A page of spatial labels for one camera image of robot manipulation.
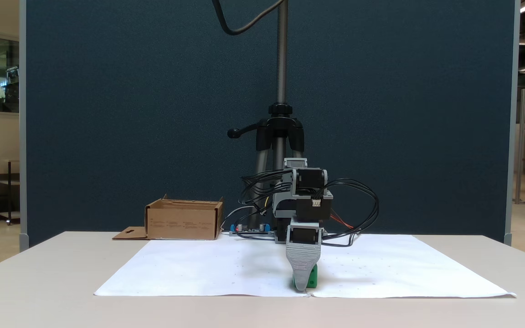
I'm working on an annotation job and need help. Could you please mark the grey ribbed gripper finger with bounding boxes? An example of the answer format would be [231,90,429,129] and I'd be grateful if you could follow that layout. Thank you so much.
[286,244,322,292]

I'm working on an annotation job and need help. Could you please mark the green die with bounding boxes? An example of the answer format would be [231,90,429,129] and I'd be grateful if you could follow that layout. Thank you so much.
[293,263,318,290]

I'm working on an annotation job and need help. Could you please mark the blue circuit board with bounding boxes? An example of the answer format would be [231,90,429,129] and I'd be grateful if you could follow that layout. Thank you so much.
[229,222,275,236]

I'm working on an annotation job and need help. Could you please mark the white paper sheet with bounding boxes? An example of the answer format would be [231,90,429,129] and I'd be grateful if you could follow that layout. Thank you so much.
[94,235,517,299]

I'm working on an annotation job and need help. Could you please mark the brown cardboard box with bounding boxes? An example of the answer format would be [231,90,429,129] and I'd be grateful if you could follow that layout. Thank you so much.
[112,195,225,241]

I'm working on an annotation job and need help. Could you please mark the black and silver tripod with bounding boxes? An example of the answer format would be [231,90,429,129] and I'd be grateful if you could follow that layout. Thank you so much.
[227,0,307,231]

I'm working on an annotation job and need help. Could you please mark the dark blue partition panel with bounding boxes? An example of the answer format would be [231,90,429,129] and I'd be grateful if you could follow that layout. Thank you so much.
[19,0,520,252]

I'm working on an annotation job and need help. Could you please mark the black cart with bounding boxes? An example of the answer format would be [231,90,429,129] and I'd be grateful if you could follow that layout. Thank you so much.
[0,159,21,226]

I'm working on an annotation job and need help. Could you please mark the framed window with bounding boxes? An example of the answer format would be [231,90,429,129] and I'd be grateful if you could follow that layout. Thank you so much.
[0,31,20,118]

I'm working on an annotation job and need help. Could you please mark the black cable with white connector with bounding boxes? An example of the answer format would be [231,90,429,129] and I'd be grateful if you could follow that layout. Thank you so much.
[322,229,362,247]

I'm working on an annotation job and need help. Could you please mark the orange wires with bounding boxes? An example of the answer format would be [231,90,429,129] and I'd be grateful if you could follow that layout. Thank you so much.
[330,213,355,230]

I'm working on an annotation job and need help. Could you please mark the black servo cable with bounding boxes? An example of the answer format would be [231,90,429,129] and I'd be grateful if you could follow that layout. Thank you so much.
[324,179,380,240]
[239,169,293,206]

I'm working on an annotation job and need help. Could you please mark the thick black hanging cable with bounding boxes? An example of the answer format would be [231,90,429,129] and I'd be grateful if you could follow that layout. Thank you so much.
[211,0,286,36]

